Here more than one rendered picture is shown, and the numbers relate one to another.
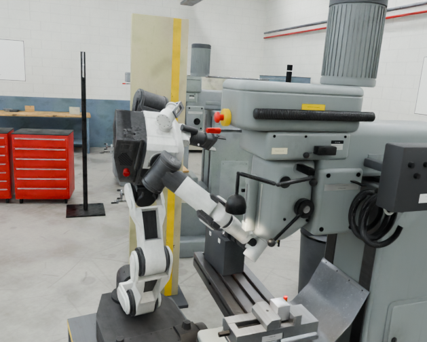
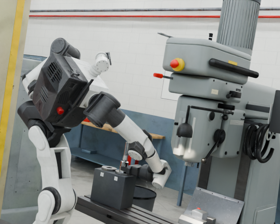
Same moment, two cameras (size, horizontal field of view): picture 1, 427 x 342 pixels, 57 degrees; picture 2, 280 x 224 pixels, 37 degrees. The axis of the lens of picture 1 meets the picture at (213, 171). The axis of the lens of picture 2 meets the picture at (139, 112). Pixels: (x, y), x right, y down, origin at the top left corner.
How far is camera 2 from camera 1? 1.10 m
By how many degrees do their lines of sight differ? 32
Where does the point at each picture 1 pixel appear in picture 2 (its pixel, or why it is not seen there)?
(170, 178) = (115, 113)
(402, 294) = (260, 202)
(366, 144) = (248, 94)
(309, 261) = not seen: hidden behind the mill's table
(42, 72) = not seen: outside the picture
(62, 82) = not seen: outside the picture
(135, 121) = (71, 64)
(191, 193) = (131, 127)
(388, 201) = (279, 126)
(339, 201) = (234, 133)
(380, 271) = (251, 185)
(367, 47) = (252, 30)
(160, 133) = (92, 77)
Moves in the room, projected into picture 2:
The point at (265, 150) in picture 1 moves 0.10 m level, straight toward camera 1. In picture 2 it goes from (207, 90) to (219, 91)
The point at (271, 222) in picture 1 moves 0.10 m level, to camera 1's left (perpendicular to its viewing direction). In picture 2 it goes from (200, 146) to (184, 145)
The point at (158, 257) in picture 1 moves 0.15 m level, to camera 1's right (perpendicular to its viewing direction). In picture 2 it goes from (69, 194) to (96, 195)
